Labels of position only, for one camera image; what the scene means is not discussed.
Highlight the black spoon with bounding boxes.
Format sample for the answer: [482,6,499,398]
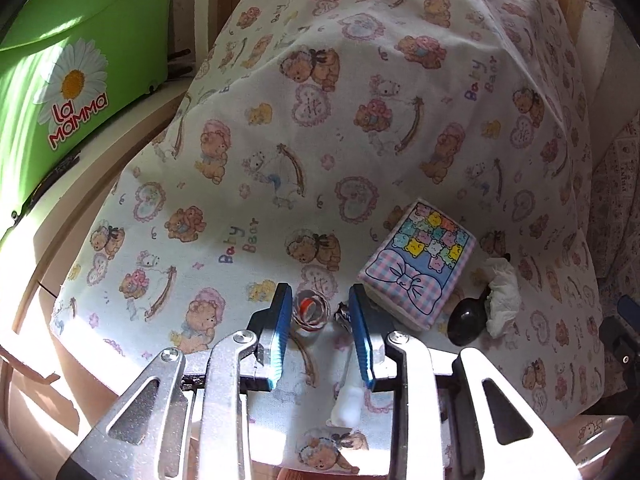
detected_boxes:
[447,252,511,347]

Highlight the bear print cloth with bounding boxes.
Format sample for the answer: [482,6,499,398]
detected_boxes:
[50,0,608,476]

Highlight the white cushion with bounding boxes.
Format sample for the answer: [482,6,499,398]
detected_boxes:
[575,0,640,126]

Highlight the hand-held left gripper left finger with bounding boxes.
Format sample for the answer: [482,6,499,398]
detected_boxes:
[55,282,294,480]

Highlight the green plastic bin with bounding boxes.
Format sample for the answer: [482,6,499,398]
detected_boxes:
[0,0,178,248]

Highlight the white tissue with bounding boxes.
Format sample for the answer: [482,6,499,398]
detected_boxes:
[481,256,522,337]

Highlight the small tape roll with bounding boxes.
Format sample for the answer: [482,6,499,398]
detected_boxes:
[292,289,333,333]

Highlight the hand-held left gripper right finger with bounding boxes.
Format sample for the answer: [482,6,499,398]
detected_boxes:
[349,284,583,480]

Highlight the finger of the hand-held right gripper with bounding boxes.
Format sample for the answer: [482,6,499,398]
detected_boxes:
[597,294,640,393]

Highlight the white tube with dark cap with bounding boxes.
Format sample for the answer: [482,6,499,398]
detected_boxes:
[327,330,362,427]

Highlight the pastel bow print tissue packet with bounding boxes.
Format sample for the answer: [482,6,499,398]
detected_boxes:
[356,200,477,332]

